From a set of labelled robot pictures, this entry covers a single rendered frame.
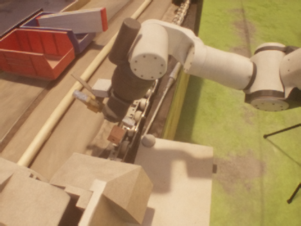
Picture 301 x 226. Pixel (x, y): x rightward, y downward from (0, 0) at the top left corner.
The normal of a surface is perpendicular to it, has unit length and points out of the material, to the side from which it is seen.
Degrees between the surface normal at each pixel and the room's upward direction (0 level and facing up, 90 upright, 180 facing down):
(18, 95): 0
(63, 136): 0
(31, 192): 10
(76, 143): 0
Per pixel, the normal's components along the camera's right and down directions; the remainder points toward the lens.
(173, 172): 0.01, -0.68
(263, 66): -0.76, -0.26
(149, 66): -0.08, 0.79
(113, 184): 0.79, -0.23
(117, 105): -0.27, 0.70
